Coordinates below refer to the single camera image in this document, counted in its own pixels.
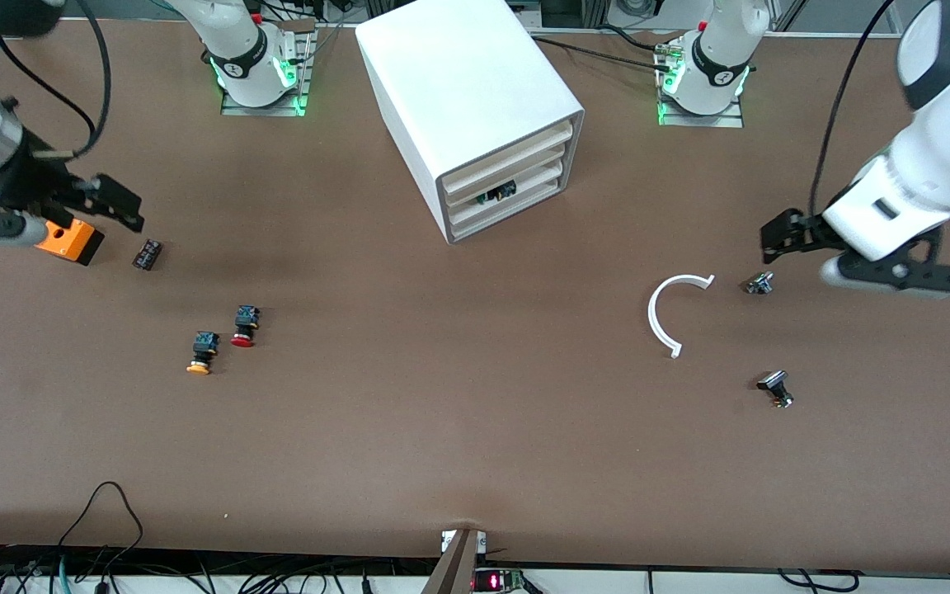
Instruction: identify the red push button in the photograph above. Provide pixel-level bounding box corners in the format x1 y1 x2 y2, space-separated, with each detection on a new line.
230 305 262 349

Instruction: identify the yellow push button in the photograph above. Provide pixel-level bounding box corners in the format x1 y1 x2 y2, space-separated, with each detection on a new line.
186 331 221 376

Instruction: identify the white curved plastic arc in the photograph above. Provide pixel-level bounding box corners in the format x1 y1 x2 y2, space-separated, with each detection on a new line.
647 274 717 360

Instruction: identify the device with red display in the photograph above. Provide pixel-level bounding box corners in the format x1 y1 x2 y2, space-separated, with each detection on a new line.
473 568 527 594

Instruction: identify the orange button enclosure box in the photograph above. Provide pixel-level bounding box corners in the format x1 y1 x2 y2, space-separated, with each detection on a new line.
36 219 105 266

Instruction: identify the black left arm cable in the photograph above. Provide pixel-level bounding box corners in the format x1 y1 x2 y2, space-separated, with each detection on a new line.
808 0 898 220

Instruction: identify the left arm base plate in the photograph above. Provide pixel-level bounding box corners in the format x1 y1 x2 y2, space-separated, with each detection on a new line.
658 41 745 129

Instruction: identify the black knob switch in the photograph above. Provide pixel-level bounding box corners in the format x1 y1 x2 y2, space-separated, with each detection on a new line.
756 370 795 409

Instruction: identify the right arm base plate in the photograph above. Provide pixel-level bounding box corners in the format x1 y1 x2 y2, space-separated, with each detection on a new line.
221 21 316 117

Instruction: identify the black cable on table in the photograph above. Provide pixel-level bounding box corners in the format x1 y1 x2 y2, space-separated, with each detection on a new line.
529 25 675 73

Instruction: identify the thin black looped cable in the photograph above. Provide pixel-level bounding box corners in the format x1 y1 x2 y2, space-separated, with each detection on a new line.
54 481 144 572

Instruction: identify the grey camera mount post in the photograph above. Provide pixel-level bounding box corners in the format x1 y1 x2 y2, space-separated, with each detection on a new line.
421 528 488 594

